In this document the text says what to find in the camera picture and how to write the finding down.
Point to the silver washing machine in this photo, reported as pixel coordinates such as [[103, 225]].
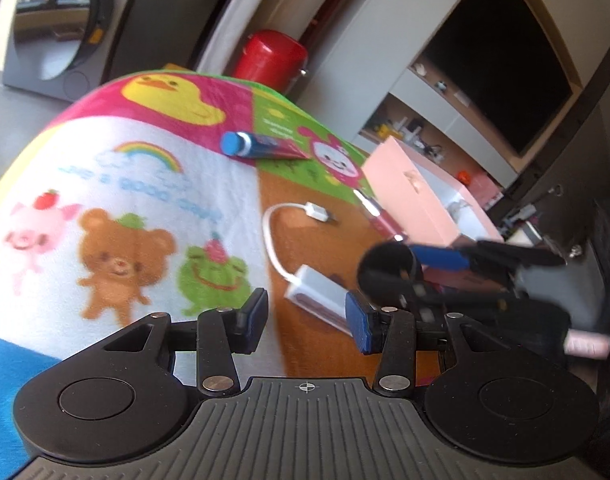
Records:
[[60, 48]]

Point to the pink cardboard box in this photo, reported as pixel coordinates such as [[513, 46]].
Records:
[[430, 205]]

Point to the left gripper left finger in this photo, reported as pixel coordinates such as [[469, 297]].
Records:
[[221, 333]]

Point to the pink blue toothpaste tube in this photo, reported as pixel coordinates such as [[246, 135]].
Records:
[[257, 146]]

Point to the colourful cartoon play mat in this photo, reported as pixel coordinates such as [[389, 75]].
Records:
[[122, 223]]

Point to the white usb adapter with cable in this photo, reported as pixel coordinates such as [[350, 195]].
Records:
[[308, 288]]

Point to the white shelf unit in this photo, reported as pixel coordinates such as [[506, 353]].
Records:
[[374, 49]]

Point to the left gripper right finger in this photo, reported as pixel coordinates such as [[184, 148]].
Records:
[[389, 332]]

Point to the black television screen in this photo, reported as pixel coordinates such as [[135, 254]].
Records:
[[509, 58]]

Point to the black curved holder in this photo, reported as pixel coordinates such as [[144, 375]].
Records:
[[387, 273]]

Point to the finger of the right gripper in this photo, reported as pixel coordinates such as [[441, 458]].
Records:
[[483, 252], [429, 303]]

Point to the red cylindrical bin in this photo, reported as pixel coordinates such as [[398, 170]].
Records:
[[273, 59]]

